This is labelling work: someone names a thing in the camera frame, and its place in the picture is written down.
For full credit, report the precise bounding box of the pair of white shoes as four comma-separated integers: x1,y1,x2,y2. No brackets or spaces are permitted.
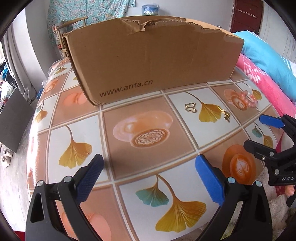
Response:
1,148,12,169

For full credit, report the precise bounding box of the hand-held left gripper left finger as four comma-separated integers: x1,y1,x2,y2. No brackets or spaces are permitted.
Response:
25,153,105,241

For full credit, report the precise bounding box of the grey curtain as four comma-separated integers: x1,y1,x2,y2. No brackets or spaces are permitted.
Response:
4,29,38,103

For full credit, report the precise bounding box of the ginkgo print tablecloth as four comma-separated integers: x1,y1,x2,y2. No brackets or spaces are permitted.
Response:
26,17,287,241

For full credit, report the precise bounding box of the brown cardboard box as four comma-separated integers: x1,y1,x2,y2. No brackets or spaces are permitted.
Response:
62,16,245,107

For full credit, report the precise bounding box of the teal floral hanging cloth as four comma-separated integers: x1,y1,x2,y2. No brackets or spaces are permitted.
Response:
47,0,137,47

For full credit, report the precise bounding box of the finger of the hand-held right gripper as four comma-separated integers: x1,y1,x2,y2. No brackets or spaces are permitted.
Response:
259,114,296,131
243,139,279,164

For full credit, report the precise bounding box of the pink patterned blanket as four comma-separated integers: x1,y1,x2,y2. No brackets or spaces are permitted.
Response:
236,53,296,197

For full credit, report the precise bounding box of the pile of clothes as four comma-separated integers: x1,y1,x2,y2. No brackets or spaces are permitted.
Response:
0,60,15,107

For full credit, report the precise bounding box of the dark grey board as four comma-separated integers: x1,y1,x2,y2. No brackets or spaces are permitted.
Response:
0,89,35,154

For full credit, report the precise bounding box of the small pink bead bracelet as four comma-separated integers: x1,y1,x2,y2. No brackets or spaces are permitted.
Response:
238,91,258,109

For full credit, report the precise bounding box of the dark red door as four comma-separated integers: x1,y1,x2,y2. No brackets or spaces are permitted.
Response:
230,0,264,36

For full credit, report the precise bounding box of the white fluffy rug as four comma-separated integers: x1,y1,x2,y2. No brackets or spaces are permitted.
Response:
254,171,296,241

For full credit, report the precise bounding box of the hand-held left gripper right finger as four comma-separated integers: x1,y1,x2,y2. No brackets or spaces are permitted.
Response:
195,154,274,241

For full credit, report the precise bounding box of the wooden chair with black seat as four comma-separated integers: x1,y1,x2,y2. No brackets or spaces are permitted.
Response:
55,16,89,55

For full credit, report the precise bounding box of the blue water jug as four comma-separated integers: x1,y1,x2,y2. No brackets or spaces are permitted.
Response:
142,3,161,16

